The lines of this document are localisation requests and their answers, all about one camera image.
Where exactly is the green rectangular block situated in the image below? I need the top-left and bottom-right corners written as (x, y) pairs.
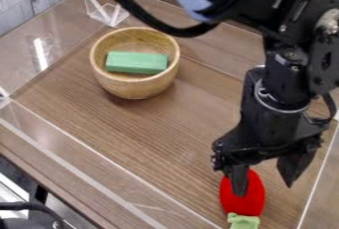
top-left (105, 51), bottom-right (168, 75)

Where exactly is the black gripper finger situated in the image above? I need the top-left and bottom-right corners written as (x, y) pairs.
top-left (229, 165), bottom-right (249, 196)
top-left (276, 140), bottom-right (319, 187)

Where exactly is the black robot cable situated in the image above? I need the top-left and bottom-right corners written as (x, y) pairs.
top-left (89, 0), bottom-right (231, 39)

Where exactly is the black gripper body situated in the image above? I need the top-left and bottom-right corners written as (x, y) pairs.
top-left (212, 67), bottom-right (330, 173)

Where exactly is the red plush strawberry toy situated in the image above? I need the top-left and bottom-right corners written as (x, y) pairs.
top-left (220, 170), bottom-right (265, 229)

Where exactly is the wooden bowl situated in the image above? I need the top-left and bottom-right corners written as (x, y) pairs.
top-left (88, 27), bottom-right (180, 100)

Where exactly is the clear acrylic corner bracket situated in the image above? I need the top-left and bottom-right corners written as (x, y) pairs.
top-left (84, 0), bottom-right (129, 28)

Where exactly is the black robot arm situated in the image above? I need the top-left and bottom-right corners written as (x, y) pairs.
top-left (177, 0), bottom-right (339, 195)

